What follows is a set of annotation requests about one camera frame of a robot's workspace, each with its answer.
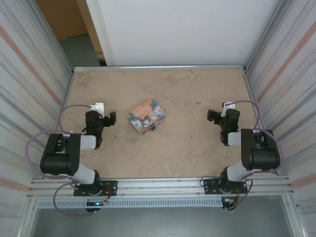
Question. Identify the orange LOVE tin box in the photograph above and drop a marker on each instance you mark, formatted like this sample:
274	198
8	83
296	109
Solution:
145	116

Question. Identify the small teal padlock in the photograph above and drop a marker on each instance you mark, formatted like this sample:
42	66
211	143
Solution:
153	128

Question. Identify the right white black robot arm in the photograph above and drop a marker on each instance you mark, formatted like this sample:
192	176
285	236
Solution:
261	158

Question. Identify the black controller box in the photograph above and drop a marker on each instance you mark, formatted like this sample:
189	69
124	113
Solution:
229	203
93	207

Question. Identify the brown wooden board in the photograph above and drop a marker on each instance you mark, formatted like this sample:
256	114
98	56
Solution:
64	17

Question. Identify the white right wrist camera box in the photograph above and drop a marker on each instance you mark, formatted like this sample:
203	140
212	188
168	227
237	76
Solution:
228	106

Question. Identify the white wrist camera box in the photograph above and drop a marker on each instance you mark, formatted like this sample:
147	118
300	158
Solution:
228	106
97	106

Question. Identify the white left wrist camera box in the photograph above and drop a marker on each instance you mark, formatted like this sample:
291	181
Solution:
97	106

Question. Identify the aluminium table side rail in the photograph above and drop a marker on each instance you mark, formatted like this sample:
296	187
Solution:
256	116
64	106

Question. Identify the long aluminium table edge rail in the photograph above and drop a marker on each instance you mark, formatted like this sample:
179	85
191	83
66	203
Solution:
158	67

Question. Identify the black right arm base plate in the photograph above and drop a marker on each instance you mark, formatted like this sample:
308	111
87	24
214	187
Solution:
211	186

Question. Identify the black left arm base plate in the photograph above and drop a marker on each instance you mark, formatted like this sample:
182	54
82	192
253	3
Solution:
109	188

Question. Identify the wide aluminium mounting rail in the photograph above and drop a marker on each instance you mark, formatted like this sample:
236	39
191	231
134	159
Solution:
158	186

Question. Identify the white door frame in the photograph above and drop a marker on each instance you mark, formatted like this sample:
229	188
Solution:
102	32

